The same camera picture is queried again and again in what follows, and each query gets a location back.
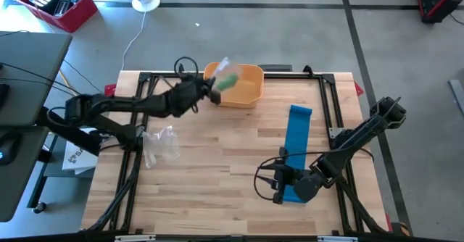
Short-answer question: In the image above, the yellow plastic bin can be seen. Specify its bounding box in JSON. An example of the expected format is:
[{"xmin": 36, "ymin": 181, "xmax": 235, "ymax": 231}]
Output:
[{"xmin": 201, "ymin": 62, "xmax": 265, "ymax": 109}]

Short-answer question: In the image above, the black computer mouse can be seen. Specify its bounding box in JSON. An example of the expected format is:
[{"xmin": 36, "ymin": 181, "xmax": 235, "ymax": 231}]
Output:
[{"xmin": 0, "ymin": 131, "xmax": 22, "ymax": 167}]

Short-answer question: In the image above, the orange red table clamp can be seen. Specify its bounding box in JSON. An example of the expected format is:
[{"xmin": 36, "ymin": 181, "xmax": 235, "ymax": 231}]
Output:
[{"xmin": 385, "ymin": 212, "xmax": 413, "ymax": 238}]

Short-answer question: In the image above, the blue elastic bandage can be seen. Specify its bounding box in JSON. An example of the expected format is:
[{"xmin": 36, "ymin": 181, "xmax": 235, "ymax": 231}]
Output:
[{"xmin": 281, "ymin": 104, "xmax": 313, "ymax": 204}]

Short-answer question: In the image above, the grey metal bar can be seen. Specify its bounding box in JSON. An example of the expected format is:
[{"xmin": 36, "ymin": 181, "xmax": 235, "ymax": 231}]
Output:
[{"xmin": 448, "ymin": 78, "xmax": 464, "ymax": 118}]

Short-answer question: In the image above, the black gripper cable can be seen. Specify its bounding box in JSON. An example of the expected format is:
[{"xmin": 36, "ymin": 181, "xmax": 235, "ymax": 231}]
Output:
[
  {"xmin": 173, "ymin": 56, "xmax": 199, "ymax": 91},
  {"xmin": 252, "ymin": 147, "xmax": 374, "ymax": 201}
]

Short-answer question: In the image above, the white floor cable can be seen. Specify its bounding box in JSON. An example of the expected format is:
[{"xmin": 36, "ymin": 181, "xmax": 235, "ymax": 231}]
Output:
[{"xmin": 120, "ymin": 9, "xmax": 148, "ymax": 72}]

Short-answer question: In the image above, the green elastic bandage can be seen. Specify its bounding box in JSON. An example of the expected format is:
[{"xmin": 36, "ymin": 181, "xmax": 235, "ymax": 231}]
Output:
[{"xmin": 216, "ymin": 73, "xmax": 239, "ymax": 91}]

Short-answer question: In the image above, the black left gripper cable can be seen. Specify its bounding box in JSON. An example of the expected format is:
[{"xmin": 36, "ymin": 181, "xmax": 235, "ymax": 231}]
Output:
[{"xmin": 173, "ymin": 56, "xmax": 199, "ymax": 91}]

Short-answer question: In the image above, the clear plastic container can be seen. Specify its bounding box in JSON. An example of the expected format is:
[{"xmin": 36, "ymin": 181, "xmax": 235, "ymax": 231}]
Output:
[{"xmin": 53, "ymin": 0, "xmax": 72, "ymax": 18}]

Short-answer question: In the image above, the grey desk top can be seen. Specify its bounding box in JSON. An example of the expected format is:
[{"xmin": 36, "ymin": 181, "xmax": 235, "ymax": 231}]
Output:
[
  {"xmin": 0, "ymin": 30, "xmax": 73, "ymax": 127},
  {"xmin": 0, "ymin": 125, "xmax": 50, "ymax": 223}
]

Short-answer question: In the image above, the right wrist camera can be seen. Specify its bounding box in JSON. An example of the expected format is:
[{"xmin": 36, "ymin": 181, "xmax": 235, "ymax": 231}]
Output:
[{"xmin": 284, "ymin": 166, "xmax": 305, "ymax": 191}]

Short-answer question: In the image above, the black desk support beam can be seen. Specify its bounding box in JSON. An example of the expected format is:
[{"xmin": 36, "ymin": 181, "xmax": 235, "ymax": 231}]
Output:
[{"xmin": 35, "ymin": 106, "xmax": 102, "ymax": 157}]

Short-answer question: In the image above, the black aluminium table frame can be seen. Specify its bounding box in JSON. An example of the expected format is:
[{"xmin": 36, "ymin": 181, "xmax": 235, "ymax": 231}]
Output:
[{"xmin": 85, "ymin": 63, "xmax": 391, "ymax": 235}]

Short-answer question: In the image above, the red plastic crate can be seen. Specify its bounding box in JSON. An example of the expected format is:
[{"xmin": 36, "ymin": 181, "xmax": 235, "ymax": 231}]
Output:
[{"xmin": 16, "ymin": 0, "xmax": 99, "ymax": 34}]

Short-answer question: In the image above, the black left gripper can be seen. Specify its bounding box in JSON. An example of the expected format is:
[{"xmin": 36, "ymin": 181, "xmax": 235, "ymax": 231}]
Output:
[{"xmin": 175, "ymin": 75, "xmax": 223, "ymax": 118}]

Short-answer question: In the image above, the white printed box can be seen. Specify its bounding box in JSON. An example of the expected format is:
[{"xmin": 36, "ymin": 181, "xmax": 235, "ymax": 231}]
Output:
[{"xmin": 61, "ymin": 128, "xmax": 99, "ymax": 176}]

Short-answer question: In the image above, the yellow floor cable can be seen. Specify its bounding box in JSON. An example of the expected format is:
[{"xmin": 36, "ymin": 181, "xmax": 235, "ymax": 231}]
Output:
[{"xmin": 57, "ymin": 70, "xmax": 79, "ymax": 94}]

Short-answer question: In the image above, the clear plastic zip bag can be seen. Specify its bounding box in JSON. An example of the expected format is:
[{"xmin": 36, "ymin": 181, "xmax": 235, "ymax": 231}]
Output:
[
  {"xmin": 142, "ymin": 125, "xmax": 181, "ymax": 170},
  {"xmin": 210, "ymin": 56, "xmax": 243, "ymax": 94}
]

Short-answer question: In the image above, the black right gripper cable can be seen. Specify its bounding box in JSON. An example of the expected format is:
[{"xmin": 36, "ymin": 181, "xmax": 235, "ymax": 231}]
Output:
[{"xmin": 252, "ymin": 147, "xmax": 374, "ymax": 201}]

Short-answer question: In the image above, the silver edge bracket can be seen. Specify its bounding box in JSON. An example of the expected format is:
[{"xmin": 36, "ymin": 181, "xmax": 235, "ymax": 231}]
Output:
[
  {"xmin": 115, "ymin": 234, "xmax": 157, "ymax": 242},
  {"xmin": 317, "ymin": 235, "xmax": 360, "ymax": 242}
]

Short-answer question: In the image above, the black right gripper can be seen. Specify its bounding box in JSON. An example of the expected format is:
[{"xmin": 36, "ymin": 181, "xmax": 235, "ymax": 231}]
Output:
[{"xmin": 257, "ymin": 146, "xmax": 305, "ymax": 205}]

